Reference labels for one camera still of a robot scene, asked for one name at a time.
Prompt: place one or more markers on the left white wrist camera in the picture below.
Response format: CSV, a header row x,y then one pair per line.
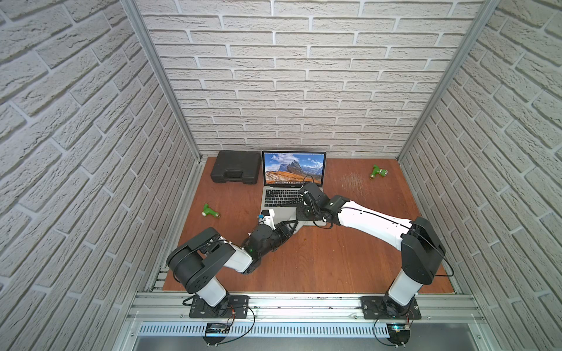
x,y
267,217

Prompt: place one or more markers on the left controller board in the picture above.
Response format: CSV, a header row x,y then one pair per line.
x,y
215,333

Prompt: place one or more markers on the right controller board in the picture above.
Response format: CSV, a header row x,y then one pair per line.
x,y
399,334

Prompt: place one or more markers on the black plastic tool case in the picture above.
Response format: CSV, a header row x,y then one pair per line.
x,y
236,166

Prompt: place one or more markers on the green toy drill left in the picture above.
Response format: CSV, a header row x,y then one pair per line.
x,y
208,211

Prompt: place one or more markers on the silver open laptop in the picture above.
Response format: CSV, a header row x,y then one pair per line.
x,y
284,173

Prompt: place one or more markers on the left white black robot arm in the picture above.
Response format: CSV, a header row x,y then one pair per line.
x,y
196,263

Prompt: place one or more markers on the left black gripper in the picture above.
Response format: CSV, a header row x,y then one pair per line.
x,y
280,229

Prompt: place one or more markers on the controller board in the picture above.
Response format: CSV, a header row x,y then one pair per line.
x,y
215,333
399,334

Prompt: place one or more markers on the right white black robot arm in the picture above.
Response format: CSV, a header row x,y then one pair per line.
x,y
422,251

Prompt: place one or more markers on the green toy drill right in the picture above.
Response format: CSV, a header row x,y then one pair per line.
x,y
378,172

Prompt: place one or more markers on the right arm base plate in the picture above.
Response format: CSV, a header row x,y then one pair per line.
x,y
382,308

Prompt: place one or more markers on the right aluminium corner post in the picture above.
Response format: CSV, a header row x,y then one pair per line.
x,y
476,28

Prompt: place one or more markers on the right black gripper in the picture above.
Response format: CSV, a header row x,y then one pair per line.
x,y
298,212

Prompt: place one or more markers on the green toy drill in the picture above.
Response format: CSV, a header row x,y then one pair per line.
x,y
378,172
208,211

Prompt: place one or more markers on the aluminium front rail frame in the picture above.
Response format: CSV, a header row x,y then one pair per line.
x,y
292,315

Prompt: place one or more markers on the aluminium corner post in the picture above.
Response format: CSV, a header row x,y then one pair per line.
x,y
476,28
136,19

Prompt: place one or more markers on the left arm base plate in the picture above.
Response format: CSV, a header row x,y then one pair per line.
x,y
231,305

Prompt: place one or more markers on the left aluminium corner post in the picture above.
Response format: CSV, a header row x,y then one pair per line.
x,y
136,19

